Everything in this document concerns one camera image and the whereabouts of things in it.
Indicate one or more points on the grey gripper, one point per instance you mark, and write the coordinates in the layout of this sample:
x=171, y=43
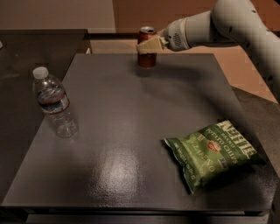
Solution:
x=173, y=36

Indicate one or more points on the red coke can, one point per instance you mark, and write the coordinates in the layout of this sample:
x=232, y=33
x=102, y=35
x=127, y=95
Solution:
x=146, y=60

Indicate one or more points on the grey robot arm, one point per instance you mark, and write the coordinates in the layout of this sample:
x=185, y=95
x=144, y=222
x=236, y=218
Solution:
x=228, y=23

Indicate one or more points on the green jalapeno chip bag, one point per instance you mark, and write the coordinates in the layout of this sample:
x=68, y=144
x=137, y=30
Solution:
x=207, y=154

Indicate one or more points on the clear plastic water bottle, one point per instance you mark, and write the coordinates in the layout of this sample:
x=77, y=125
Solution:
x=53, y=101

